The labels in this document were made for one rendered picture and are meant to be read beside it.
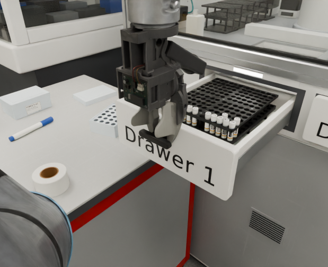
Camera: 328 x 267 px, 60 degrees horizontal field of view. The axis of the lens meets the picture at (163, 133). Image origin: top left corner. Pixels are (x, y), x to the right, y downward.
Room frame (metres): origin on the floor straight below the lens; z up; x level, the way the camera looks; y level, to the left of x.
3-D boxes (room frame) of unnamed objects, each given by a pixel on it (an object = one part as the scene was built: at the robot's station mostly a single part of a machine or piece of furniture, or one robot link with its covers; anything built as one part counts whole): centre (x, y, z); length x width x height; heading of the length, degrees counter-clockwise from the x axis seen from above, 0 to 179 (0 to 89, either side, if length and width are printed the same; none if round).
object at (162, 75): (0.43, 0.02, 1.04); 0.09 x 0.08 x 0.12; 138
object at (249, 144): (0.62, -0.15, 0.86); 0.40 x 0.26 x 0.06; 138
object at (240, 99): (0.61, -0.14, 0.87); 0.22 x 0.18 x 0.06; 138
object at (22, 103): (0.84, 0.45, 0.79); 0.13 x 0.09 x 0.05; 140
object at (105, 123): (0.73, 0.15, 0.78); 0.12 x 0.08 x 0.04; 156
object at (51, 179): (0.47, 0.24, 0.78); 0.07 x 0.07 x 0.04
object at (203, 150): (0.46, -0.01, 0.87); 0.29 x 0.02 x 0.11; 48
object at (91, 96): (0.93, 0.24, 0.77); 0.13 x 0.09 x 0.02; 134
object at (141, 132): (0.44, 0.01, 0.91); 0.07 x 0.04 x 0.01; 48
